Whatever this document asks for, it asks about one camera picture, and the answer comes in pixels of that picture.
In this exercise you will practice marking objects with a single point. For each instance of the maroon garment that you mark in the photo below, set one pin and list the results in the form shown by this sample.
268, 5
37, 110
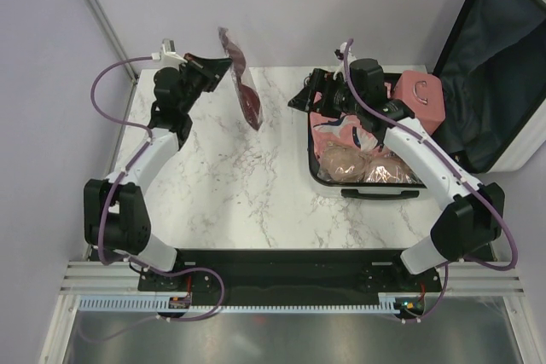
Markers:
243, 80

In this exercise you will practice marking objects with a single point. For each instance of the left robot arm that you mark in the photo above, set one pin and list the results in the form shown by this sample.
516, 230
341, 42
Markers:
115, 213

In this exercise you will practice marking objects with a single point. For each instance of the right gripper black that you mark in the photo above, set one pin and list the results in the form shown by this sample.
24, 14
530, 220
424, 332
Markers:
322, 82

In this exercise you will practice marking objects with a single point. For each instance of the beige bra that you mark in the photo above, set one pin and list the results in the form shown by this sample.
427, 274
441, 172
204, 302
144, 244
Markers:
346, 164

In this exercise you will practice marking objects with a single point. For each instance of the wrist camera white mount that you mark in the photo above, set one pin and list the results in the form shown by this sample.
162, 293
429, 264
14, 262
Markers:
167, 56
342, 57

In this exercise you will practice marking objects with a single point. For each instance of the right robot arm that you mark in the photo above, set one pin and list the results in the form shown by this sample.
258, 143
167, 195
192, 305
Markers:
470, 211

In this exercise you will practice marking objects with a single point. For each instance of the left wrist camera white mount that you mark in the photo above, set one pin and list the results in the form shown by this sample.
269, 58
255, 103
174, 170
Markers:
167, 56

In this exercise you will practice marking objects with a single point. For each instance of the pink navy floral garment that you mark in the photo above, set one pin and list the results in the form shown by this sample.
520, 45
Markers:
345, 131

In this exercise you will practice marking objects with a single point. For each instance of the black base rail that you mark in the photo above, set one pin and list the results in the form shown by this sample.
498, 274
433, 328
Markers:
297, 276

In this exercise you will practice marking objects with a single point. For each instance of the light blue cable duct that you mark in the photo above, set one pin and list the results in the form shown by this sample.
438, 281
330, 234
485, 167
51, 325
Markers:
164, 304

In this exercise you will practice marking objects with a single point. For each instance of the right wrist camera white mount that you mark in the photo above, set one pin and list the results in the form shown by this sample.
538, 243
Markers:
342, 57

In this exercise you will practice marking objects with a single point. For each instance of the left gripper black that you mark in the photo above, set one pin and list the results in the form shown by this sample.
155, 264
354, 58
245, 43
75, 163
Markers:
216, 69

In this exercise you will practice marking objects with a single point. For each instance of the white suitcase with dark lining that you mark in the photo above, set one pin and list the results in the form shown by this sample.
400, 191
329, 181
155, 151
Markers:
492, 70

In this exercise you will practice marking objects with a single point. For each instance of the pink cosmetic case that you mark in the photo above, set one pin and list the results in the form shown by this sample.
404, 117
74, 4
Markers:
422, 93

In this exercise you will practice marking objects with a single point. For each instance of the left aluminium frame post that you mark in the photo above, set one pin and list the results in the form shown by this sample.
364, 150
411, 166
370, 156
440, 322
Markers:
106, 28

